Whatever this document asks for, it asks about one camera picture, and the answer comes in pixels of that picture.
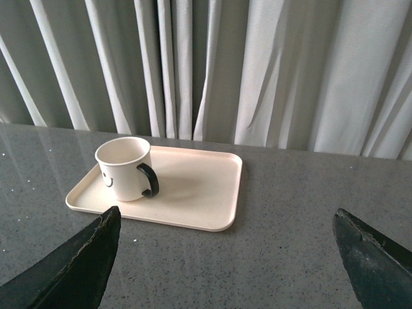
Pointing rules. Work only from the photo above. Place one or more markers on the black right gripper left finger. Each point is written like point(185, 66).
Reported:
point(74, 275)

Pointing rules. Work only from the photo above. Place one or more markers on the white pleated curtain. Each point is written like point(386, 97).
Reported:
point(323, 76)

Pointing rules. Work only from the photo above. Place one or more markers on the pink rectangular plastic tray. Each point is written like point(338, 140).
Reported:
point(198, 190)

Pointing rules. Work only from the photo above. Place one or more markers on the white smiley mug black handle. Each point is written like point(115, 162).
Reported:
point(126, 168)

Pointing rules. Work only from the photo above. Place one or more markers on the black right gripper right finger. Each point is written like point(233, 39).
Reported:
point(379, 268)

